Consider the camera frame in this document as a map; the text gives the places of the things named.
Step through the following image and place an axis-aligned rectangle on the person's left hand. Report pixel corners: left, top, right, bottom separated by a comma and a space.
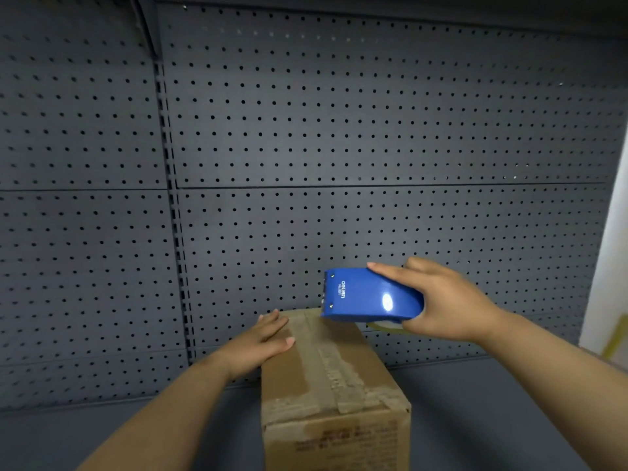
210, 309, 297, 384

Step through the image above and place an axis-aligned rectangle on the person's right hand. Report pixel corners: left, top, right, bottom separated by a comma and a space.
366, 256, 507, 345

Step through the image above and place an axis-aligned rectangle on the brown printed cardboard box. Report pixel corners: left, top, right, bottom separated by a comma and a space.
259, 308, 413, 471

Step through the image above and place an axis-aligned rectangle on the blue tape dispenser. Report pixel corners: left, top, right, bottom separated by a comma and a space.
319, 267, 426, 326

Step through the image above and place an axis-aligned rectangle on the person's left forearm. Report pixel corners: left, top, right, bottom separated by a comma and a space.
76, 357, 234, 471

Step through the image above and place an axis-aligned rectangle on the person's right forearm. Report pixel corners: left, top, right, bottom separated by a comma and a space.
477, 307, 628, 471

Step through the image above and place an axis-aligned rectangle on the yellow stick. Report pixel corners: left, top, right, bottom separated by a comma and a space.
602, 312, 628, 362

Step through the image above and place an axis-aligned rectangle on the grey perforated shelf back panel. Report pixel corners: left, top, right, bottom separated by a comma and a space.
0, 0, 190, 413
156, 1, 628, 370

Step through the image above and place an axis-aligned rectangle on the dark grey upper shelf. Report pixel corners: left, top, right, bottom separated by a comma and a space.
154, 0, 628, 38

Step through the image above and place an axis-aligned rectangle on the grey slotted upright post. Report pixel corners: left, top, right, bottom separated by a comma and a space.
151, 57, 198, 370

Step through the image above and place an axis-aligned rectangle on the curved dark shelf bracket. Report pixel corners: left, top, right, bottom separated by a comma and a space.
129, 0, 161, 63

